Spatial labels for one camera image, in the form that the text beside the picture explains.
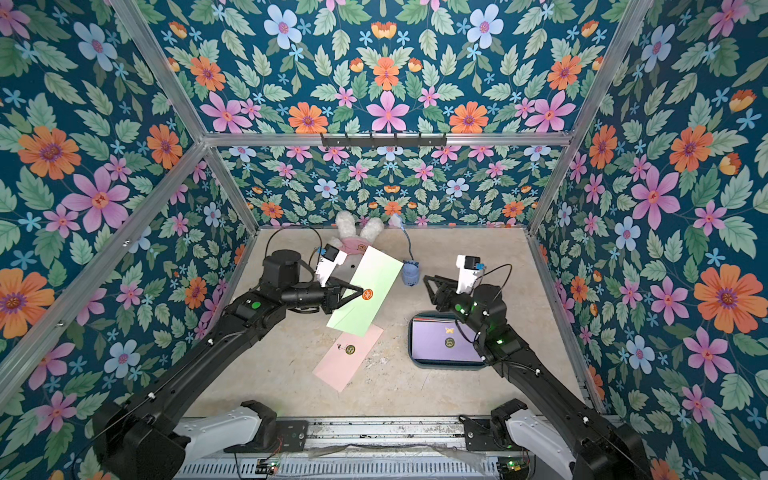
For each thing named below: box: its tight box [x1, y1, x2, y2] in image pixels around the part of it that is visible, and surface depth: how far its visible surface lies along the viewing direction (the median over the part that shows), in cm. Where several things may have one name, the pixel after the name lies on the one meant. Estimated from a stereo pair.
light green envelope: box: [326, 246, 404, 337], surface depth 72 cm
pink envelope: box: [312, 324, 384, 393], surface depth 89 cm
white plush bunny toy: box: [330, 210, 384, 255], surface depth 111 cm
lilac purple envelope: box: [411, 320, 483, 361], surface depth 88 cm
